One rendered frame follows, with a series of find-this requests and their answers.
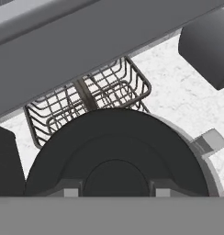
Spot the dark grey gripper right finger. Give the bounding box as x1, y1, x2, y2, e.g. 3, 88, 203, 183
148, 178, 207, 198

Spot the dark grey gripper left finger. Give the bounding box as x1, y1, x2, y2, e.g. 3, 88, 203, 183
27, 178, 84, 198

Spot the grey blender jug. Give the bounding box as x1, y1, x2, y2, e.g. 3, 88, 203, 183
147, 112, 224, 197

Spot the black rounded appliance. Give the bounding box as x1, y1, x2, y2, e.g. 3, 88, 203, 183
0, 123, 27, 197

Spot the dark grey cylinder appliance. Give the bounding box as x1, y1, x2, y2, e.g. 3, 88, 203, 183
177, 8, 224, 91

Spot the dark wire basket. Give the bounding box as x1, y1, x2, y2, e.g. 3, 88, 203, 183
23, 55, 152, 150

